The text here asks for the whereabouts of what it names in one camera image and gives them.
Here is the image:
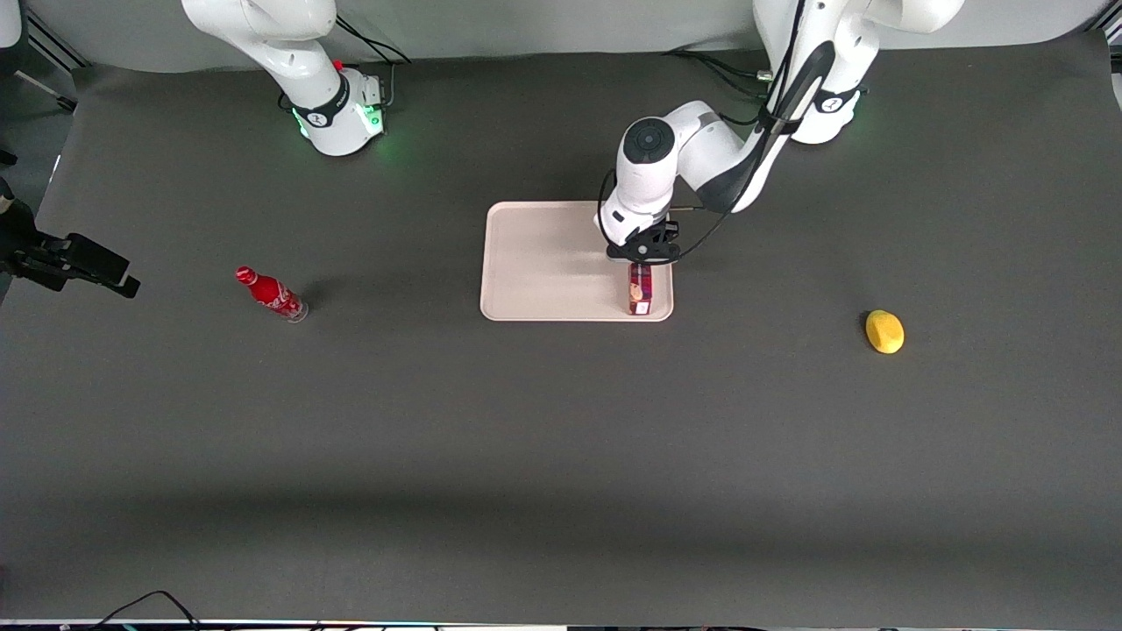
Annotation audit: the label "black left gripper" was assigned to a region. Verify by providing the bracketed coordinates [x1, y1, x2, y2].
[606, 219, 682, 278]

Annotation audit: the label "red tartan cookie box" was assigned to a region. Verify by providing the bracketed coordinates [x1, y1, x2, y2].
[628, 262, 655, 316]

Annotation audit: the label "beige plastic tray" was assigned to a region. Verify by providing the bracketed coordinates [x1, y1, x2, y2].
[480, 202, 675, 323]

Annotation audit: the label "dark grey table mat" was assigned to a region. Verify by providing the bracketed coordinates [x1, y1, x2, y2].
[0, 33, 1122, 630]

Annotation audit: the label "yellow lemon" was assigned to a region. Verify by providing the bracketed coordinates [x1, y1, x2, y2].
[864, 309, 905, 355]

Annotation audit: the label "red cola bottle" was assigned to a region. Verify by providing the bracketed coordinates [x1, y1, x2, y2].
[234, 266, 309, 323]

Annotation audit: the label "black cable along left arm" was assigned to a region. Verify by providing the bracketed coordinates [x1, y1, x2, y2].
[597, 0, 812, 264]

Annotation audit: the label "black cables at left arm base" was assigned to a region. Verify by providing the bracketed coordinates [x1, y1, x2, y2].
[664, 48, 777, 125]

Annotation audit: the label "black cables at arm base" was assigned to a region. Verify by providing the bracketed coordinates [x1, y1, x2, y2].
[279, 15, 412, 111]
[664, 48, 777, 125]

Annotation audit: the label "black cables at right arm base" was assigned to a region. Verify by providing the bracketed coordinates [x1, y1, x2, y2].
[279, 15, 412, 111]

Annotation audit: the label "black cable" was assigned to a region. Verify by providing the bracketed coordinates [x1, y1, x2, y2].
[86, 590, 204, 631]

